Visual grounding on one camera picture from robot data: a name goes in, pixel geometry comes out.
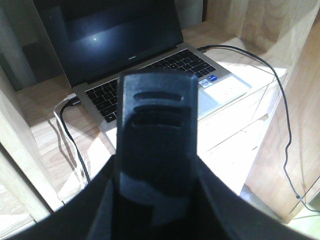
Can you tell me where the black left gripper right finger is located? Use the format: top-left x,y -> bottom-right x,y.
196,157 -> 311,240

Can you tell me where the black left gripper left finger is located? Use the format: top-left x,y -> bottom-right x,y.
9,155 -> 116,240

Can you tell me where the black orange stapler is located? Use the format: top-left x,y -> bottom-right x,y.
116,70 -> 198,227

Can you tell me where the wooden shelf unit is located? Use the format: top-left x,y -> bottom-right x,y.
0,0 -> 320,239

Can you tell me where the grey laptop computer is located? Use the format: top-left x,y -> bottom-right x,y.
34,0 -> 249,132

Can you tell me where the white cable left of laptop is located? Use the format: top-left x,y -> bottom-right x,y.
52,93 -> 87,187

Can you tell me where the black cable left of laptop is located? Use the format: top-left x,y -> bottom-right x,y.
59,99 -> 91,184

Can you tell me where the black cable of laptop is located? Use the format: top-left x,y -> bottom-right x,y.
197,44 -> 320,213
59,99 -> 91,184

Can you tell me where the black cable right of laptop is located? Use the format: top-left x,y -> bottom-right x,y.
197,44 -> 320,213

